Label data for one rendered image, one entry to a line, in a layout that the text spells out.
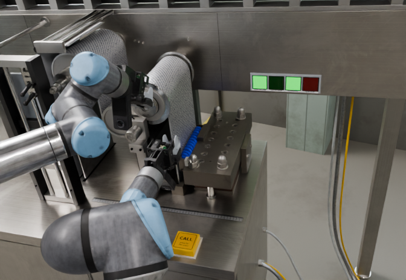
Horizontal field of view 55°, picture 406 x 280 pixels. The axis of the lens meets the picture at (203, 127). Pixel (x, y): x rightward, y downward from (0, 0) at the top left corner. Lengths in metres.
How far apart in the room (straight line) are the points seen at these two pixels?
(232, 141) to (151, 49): 0.47
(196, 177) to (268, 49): 0.51
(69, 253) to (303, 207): 2.08
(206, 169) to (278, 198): 1.48
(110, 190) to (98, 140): 0.71
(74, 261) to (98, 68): 0.40
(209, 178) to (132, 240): 0.61
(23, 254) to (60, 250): 0.86
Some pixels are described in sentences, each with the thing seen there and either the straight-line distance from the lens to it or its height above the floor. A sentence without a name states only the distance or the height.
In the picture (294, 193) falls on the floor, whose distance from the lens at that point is 2.76.
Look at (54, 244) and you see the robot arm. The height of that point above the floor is 1.31.
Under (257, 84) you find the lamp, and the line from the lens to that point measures 1.47.
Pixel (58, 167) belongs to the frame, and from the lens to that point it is 1.41.
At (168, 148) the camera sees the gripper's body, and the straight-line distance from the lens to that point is 1.17.
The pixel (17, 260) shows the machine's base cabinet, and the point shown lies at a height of 0.71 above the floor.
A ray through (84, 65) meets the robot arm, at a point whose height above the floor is 1.51.
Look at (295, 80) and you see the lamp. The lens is 1.44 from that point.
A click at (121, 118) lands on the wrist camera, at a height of 1.31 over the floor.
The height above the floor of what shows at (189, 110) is 1.12.
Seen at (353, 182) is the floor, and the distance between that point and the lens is 2.90.
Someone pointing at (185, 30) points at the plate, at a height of 1.38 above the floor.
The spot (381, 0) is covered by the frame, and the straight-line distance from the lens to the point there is 1.42.
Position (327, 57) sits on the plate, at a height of 1.28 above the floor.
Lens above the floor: 1.81
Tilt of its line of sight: 31 degrees down
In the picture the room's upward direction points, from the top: 6 degrees counter-clockwise
